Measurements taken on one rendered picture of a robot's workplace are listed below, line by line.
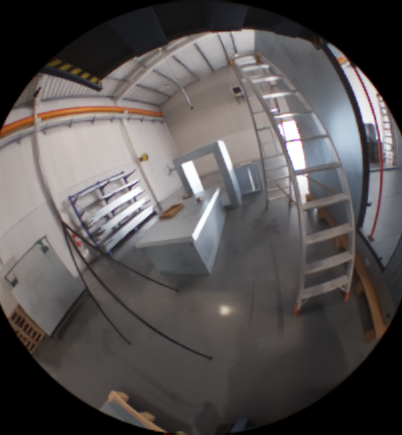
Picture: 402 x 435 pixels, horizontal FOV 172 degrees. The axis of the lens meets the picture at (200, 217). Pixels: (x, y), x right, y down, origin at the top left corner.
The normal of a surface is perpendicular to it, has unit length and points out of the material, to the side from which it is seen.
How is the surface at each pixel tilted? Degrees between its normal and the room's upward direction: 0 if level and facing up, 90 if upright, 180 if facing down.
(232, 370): 0
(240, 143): 90
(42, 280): 78
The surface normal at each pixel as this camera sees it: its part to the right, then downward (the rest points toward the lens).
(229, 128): -0.32, 0.50
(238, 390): -0.37, -0.85
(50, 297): 0.79, -0.37
